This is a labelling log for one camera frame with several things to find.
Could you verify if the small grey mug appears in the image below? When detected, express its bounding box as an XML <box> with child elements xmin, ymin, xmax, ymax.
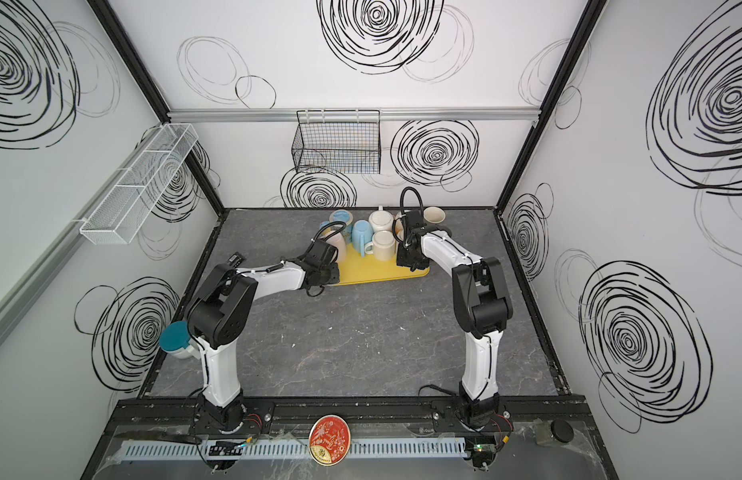
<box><xmin>423</xmin><ymin>206</ymin><xmax>453</xmax><ymax>236</ymax></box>

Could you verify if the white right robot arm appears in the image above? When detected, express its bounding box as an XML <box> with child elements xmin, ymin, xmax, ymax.
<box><xmin>393</xmin><ymin>210</ymin><xmax>513</xmax><ymax>428</ymax></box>

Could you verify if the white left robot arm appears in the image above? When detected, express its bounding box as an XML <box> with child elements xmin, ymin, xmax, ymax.
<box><xmin>185</xmin><ymin>240</ymin><xmax>340</xmax><ymax>431</ymax></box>

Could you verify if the cream mug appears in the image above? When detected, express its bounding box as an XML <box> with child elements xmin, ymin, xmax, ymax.
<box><xmin>361</xmin><ymin>230</ymin><xmax>397</xmax><ymax>261</ymax></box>

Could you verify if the orange mug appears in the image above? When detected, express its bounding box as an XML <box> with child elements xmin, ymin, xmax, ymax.
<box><xmin>393</xmin><ymin>213</ymin><xmax>405</xmax><ymax>241</ymax></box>

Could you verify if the pink mug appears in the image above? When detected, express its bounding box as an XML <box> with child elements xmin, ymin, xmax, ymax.
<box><xmin>325</xmin><ymin>231</ymin><xmax>347</xmax><ymax>263</ymax></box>

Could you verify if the white ribbed mug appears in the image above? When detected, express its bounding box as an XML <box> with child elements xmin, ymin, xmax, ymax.
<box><xmin>368</xmin><ymin>207</ymin><xmax>395</xmax><ymax>233</ymax></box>

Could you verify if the light blue mug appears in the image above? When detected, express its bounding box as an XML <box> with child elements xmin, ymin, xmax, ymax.
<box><xmin>351</xmin><ymin>220</ymin><xmax>374</xmax><ymax>257</ymax></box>

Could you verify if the blue butterfly mug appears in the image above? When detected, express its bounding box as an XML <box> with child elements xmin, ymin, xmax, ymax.
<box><xmin>329</xmin><ymin>209</ymin><xmax>354</xmax><ymax>242</ymax></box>

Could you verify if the yellow plastic tray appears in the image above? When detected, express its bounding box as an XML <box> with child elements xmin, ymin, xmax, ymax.
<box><xmin>338</xmin><ymin>244</ymin><xmax>430</xmax><ymax>286</ymax></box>

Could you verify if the black snack bar wrapper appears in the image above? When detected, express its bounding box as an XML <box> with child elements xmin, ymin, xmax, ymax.
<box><xmin>227</xmin><ymin>252</ymin><xmax>246</xmax><ymax>268</ymax></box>

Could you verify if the teal capped white cylinder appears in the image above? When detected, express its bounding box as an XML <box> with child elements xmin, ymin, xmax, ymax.
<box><xmin>159</xmin><ymin>321</ymin><xmax>198</xmax><ymax>359</ymax></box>

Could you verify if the black wire basket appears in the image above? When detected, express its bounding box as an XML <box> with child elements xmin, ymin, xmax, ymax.
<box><xmin>291</xmin><ymin>120</ymin><xmax>382</xmax><ymax>174</ymax></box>

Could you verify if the grey slotted cable duct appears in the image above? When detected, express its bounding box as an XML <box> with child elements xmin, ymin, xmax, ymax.
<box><xmin>114</xmin><ymin>437</ymin><xmax>469</xmax><ymax>461</ymax></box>

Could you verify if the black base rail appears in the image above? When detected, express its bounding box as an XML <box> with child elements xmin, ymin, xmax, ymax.
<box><xmin>106</xmin><ymin>395</ymin><xmax>592</xmax><ymax>435</ymax></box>

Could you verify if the white wire shelf basket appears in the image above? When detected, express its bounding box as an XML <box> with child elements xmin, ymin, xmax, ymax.
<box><xmin>79</xmin><ymin>123</ymin><xmax>198</xmax><ymax>245</ymax></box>

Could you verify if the aluminium wall rail back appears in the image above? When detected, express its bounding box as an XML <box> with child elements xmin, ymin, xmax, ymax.
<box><xmin>168</xmin><ymin>106</ymin><xmax>541</xmax><ymax>123</ymax></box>

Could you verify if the aluminium wall rail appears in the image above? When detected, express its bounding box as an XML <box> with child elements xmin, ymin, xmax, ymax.
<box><xmin>168</xmin><ymin>106</ymin><xmax>541</xmax><ymax>123</ymax></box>
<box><xmin>0</xmin><ymin>123</ymin><xmax>164</xmax><ymax>349</ymax></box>

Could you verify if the black corner frame post right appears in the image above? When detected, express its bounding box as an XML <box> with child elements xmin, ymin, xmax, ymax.
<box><xmin>495</xmin><ymin>0</ymin><xmax>607</xmax><ymax>214</ymax></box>

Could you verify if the black corner frame post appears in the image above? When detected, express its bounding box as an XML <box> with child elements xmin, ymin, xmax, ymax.
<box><xmin>495</xmin><ymin>0</ymin><xmax>607</xmax><ymax>214</ymax></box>
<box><xmin>87</xmin><ymin>0</ymin><xmax>226</xmax><ymax>217</ymax></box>

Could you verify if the aluminium wall rail left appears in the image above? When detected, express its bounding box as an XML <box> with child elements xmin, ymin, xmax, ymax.
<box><xmin>0</xmin><ymin>123</ymin><xmax>164</xmax><ymax>349</ymax></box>

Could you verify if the black corner frame post left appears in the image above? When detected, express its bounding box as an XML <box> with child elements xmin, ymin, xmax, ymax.
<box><xmin>87</xmin><ymin>0</ymin><xmax>226</xmax><ymax>217</ymax></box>

